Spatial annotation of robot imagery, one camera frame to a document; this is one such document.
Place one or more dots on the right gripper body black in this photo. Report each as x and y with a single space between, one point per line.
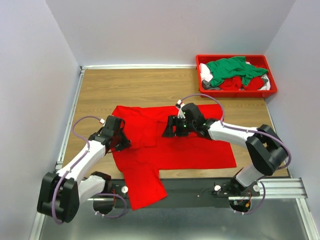
184 127

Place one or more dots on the grey t shirt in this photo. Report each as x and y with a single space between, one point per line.
207 86

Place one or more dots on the aluminium frame rail front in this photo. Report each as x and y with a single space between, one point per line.
270 188

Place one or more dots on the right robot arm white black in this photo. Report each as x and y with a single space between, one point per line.
267 152

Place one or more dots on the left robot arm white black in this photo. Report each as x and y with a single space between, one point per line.
76 169

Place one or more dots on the pink t shirt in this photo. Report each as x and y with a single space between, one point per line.
205 73

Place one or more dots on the red t shirt in bin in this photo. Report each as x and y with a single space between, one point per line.
235 84

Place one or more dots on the red t shirt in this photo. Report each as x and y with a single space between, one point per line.
235 84
150 152

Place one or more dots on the green t shirt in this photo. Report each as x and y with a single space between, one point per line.
226 68

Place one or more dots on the red plastic bin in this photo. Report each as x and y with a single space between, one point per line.
255 59

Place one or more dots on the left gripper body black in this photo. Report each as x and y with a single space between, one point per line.
120 129

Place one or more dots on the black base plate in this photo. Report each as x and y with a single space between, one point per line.
148 193

